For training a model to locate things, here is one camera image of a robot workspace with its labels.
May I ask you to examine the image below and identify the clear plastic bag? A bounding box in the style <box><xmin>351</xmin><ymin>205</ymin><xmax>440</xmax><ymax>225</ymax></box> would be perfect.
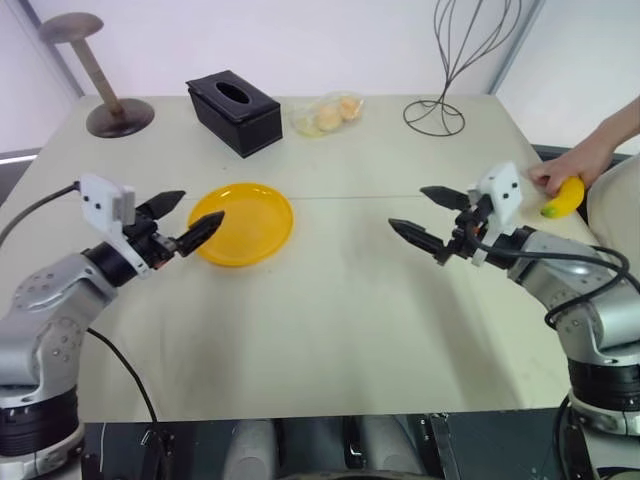
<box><xmin>289</xmin><ymin>90</ymin><xmax>365</xmax><ymax>140</ymax></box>

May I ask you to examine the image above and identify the thin black cable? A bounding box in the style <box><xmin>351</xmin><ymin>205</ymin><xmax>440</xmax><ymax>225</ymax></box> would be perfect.
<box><xmin>86</xmin><ymin>327</ymin><xmax>160</xmax><ymax>426</ymax></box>

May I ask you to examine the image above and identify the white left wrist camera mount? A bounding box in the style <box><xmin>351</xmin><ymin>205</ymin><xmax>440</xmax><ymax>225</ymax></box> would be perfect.
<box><xmin>78</xmin><ymin>173</ymin><xmax>152</xmax><ymax>278</ymax></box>

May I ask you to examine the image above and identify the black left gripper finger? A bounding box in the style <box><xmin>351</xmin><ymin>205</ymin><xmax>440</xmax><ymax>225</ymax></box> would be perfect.
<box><xmin>137</xmin><ymin>189</ymin><xmax>188</xmax><ymax>222</ymax></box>
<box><xmin>174</xmin><ymin>210</ymin><xmax>226</xmax><ymax>259</ymax></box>

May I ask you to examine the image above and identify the wooden mushroom hat stand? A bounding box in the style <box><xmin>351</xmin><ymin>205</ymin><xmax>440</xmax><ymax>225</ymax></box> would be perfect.
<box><xmin>38</xmin><ymin>11</ymin><xmax>156</xmax><ymax>139</ymax></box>

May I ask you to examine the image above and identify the black wire stand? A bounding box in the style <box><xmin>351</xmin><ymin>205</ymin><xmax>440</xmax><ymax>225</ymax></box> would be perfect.
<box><xmin>402</xmin><ymin>0</ymin><xmax>524</xmax><ymax>136</ymax></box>

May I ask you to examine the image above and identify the grey rounded shape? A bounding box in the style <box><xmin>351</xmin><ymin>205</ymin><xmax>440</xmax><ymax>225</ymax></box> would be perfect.
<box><xmin>358</xmin><ymin>414</ymin><xmax>417</xmax><ymax>480</ymax></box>
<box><xmin>223</xmin><ymin>418</ymin><xmax>275</xmax><ymax>480</ymax></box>

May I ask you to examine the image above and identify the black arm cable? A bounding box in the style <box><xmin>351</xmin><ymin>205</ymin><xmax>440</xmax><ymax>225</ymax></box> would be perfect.
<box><xmin>474</xmin><ymin>232</ymin><xmax>640</xmax><ymax>332</ymax></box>
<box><xmin>0</xmin><ymin>181</ymin><xmax>83</xmax><ymax>251</ymax></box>

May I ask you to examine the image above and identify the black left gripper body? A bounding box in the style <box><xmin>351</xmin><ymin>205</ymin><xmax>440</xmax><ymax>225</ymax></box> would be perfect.
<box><xmin>121</xmin><ymin>207</ymin><xmax>182</xmax><ymax>271</ymax></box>

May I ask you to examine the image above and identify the round orange bread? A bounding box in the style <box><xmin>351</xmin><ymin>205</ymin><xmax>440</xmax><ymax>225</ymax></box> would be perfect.
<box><xmin>338</xmin><ymin>96</ymin><xmax>364</xmax><ymax>122</ymax></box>
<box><xmin>317</xmin><ymin>103</ymin><xmax>343</xmax><ymax>133</ymax></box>

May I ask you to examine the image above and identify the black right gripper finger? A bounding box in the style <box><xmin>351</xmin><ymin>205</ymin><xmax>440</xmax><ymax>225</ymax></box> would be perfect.
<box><xmin>419</xmin><ymin>185</ymin><xmax>472</xmax><ymax>212</ymax></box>
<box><xmin>387</xmin><ymin>217</ymin><xmax>447</xmax><ymax>259</ymax></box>

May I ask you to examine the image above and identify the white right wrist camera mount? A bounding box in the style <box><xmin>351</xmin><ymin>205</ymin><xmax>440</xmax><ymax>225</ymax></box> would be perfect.
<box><xmin>466</xmin><ymin>160</ymin><xmax>526</xmax><ymax>267</ymax></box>

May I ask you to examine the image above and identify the yellow plastic plate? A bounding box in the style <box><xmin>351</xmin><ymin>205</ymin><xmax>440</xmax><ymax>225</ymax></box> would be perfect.
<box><xmin>187</xmin><ymin>182</ymin><xmax>296</xmax><ymax>268</ymax></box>

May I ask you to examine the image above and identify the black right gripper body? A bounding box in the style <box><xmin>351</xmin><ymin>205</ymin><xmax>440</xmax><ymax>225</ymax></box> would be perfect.
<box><xmin>433</xmin><ymin>192</ymin><xmax>495</xmax><ymax>267</ymax></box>

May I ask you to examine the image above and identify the person's bare hand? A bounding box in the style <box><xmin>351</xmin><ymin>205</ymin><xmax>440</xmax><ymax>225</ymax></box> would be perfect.
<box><xmin>528</xmin><ymin>143</ymin><xmax>615</xmax><ymax>198</ymax></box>

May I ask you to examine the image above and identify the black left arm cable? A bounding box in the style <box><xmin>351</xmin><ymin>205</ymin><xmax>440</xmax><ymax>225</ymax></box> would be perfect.
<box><xmin>0</xmin><ymin>181</ymin><xmax>83</xmax><ymax>251</ymax></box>

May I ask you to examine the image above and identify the yellow banana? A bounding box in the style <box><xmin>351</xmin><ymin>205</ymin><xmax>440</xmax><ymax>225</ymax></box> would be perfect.
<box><xmin>539</xmin><ymin>175</ymin><xmax>587</xmax><ymax>220</ymax></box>

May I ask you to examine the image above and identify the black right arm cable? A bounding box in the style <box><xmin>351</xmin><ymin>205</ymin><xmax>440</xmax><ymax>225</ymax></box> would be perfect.
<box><xmin>474</xmin><ymin>232</ymin><xmax>640</xmax><ymax>332</ymax></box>

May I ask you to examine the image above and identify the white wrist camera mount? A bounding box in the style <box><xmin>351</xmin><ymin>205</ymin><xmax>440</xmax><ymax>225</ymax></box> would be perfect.
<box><xmin>78</xmin><ymin>173</ymin><xmax>152</xmax><ymax>278</ymax></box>
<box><xmin>466</xmin><ymin>160</ymin><xmax>526</xmax><ymax>267</ymax></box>

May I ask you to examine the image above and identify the black tissue box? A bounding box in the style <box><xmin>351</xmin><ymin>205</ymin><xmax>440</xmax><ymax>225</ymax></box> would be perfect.
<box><xmin>185</xmin><ymin>69</ymin><xmax>284</xmax><ymax>160</ymax></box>

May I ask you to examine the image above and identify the person's beige clothing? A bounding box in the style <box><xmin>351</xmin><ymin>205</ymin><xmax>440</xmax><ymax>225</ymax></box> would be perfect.
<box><xmin>584</xmin><ymin>153</ymin><xmax>640</xmax><ymax>289</ymax></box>

